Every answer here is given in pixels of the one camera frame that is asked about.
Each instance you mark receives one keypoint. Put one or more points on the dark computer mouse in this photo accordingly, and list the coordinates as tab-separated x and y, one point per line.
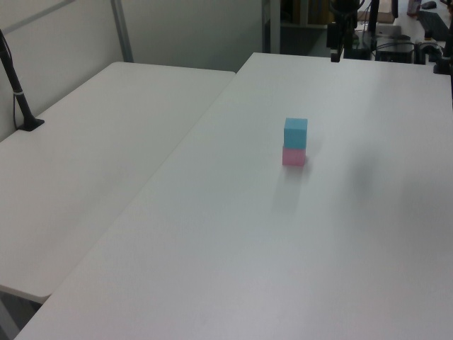
430	5

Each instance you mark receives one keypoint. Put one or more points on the blue cube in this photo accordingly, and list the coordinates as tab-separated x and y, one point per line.
295	132

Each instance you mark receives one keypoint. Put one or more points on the white side table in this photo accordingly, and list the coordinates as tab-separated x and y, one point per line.
88	159

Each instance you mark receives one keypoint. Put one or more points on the black equipment box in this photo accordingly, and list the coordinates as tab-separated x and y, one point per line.
394	53

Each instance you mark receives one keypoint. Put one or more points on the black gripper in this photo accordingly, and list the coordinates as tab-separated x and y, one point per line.
342	14

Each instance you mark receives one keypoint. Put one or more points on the pink cube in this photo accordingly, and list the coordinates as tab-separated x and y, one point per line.
293	156

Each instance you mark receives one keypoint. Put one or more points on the black camera stand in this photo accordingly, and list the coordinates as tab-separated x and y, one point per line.
444	63
19	95

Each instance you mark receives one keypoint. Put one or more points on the black keyboard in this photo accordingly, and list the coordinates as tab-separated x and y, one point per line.
433	24

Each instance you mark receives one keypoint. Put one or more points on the black monitor stand pole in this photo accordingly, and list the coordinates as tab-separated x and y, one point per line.
374	16

